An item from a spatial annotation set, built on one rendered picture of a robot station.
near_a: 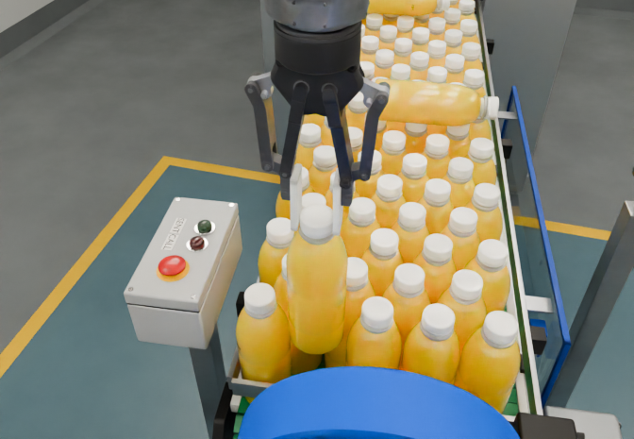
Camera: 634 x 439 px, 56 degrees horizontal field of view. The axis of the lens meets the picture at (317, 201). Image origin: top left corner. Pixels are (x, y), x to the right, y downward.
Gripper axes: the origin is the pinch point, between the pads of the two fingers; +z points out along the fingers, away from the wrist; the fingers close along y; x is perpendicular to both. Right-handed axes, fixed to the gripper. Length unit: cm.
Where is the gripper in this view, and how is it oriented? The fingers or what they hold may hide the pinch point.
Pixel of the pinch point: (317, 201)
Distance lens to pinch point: 62.8
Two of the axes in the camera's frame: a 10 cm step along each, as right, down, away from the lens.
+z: 0.0, 7.7, 6.4
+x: 1.6, -6.3, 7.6
